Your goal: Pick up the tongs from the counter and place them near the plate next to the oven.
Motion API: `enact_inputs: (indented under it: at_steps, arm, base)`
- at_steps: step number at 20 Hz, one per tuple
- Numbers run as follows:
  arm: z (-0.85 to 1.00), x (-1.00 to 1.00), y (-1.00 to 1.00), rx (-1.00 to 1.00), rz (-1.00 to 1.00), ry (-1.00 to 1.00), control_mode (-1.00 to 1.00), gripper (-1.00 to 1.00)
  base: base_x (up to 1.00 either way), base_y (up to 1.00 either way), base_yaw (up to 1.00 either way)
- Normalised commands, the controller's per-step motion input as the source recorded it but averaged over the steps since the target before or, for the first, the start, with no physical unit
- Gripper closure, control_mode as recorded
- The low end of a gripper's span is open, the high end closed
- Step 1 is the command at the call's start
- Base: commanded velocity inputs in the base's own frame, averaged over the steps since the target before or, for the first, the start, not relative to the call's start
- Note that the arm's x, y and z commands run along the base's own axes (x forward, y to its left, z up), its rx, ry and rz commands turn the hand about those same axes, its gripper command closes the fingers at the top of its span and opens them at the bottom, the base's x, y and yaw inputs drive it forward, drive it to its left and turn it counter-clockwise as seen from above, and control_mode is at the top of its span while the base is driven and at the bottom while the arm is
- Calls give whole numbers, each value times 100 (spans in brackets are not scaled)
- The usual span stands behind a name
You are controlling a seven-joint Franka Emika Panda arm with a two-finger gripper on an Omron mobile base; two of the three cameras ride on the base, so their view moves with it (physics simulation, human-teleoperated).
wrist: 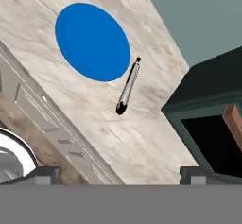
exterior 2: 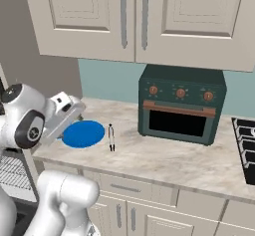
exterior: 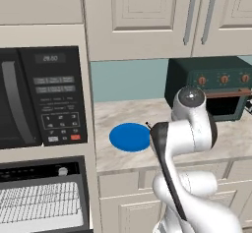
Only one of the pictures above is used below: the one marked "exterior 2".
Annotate grey base cupboard handle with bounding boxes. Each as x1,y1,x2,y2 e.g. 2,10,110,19
129,206,137,232
116,203,123,230

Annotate toaster oven glass door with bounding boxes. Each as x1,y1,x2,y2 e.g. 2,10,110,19
138,106,217,145

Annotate silver tongs with black tips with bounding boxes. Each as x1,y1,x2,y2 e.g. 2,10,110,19
108,123,117,152

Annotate copper oven knob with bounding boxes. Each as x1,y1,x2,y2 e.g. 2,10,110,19
148,85,159,96
175,88,186,99
203,91,214,102

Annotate beige wall cupboard door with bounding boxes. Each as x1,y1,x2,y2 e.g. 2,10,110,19
22,0,136,63
134,0,255,73

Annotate dark green toaster oven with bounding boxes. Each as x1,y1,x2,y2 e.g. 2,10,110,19
137,64,228,146

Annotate grey wall cupboard handle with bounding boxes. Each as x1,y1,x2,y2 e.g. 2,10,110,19
140,0,150,51
120,0,128,50

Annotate copper toaster oven handle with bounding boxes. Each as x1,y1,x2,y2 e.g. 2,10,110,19
142,100,217,118

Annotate blue plate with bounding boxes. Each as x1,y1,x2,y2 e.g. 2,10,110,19
62,119,106,149

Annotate beige base cupboard door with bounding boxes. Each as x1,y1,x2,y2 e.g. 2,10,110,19
87,194,129,236
127,201,221,236

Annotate grey drawer handle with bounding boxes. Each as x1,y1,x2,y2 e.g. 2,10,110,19
110,182,142,194

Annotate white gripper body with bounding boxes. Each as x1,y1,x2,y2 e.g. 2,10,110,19
40,95,87,146

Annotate black hob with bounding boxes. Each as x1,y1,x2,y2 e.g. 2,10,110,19
230,117,255,186

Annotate white wire rack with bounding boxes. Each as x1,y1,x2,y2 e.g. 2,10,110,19
0,149,40,203

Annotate beige drawer front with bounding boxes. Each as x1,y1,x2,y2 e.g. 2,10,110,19
176,189,228,222
42,160,82,177
99,172,154,204

